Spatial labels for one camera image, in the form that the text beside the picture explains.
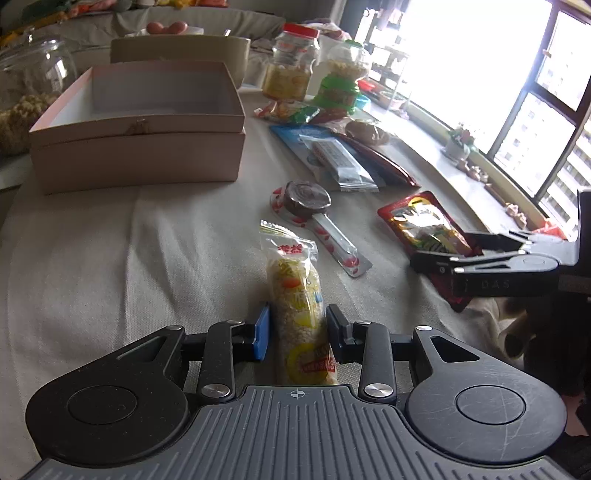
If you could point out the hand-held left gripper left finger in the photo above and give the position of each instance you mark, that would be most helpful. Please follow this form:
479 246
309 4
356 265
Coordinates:
263 330

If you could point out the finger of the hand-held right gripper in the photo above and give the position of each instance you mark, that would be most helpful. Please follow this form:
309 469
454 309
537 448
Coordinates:
494 242
485 274

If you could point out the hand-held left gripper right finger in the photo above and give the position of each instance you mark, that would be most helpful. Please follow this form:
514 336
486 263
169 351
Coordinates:
334 334

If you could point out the yellow puffed rice packet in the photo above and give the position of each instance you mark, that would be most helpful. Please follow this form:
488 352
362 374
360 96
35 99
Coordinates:
298 304

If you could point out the red glossy snack packet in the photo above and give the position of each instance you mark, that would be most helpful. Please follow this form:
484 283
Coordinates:
415 221

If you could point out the blue snack packet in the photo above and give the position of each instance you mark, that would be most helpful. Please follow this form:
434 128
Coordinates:
291 138

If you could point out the pink box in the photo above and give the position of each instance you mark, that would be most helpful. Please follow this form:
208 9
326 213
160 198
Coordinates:
138 143

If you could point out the small pink figurine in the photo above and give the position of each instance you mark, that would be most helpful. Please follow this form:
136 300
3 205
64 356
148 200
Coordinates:
515 214

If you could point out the potted figurine ornament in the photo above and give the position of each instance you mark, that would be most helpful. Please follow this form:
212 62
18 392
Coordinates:
459 143

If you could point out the dark red long packet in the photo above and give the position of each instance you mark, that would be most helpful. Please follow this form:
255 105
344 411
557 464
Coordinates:
383 161

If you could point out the chocolate lollipop packet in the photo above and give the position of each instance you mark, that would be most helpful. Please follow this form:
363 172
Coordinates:
307 198

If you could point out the wrapped brown bun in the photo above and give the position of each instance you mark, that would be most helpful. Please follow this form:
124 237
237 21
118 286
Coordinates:
367 131

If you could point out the white snack bar packet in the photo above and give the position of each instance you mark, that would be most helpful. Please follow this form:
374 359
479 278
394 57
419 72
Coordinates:
341 161

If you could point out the green candy dispenser jar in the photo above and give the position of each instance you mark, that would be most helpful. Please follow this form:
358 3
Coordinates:
341 87

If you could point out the small red green packet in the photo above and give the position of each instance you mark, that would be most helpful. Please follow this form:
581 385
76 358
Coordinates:
286 111

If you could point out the red-lidded plastic jar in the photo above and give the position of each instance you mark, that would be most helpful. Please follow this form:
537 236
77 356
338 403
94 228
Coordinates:
291 64

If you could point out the beige rectangular box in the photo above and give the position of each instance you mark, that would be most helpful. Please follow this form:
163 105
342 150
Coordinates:
184 50

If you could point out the pack of pinkish buns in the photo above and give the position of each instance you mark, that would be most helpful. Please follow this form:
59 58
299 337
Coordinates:
166 27

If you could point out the large glass jar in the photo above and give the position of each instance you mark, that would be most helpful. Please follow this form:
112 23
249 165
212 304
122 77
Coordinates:
32 92

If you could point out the grey sofa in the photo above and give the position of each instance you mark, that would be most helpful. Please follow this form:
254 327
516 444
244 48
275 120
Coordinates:
69 32

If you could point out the dark window frame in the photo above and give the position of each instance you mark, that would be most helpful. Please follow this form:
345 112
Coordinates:
512 124

